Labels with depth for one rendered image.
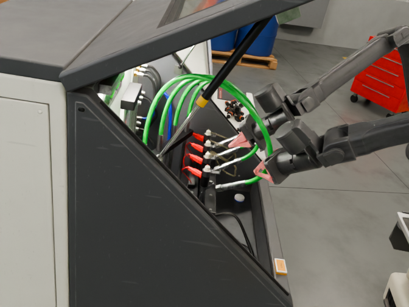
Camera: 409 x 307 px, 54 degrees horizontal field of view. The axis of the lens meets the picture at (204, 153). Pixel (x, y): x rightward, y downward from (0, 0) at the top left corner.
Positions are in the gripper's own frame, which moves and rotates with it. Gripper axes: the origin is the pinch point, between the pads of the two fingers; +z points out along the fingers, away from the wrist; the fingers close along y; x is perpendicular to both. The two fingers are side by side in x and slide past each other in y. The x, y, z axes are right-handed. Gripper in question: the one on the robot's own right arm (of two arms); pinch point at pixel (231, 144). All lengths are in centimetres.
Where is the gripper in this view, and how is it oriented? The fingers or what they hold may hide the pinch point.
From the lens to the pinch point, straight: 119.8
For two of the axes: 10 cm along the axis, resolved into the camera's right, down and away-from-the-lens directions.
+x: -2.8, 4.6, -8.4
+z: -7.8, 4.1, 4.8
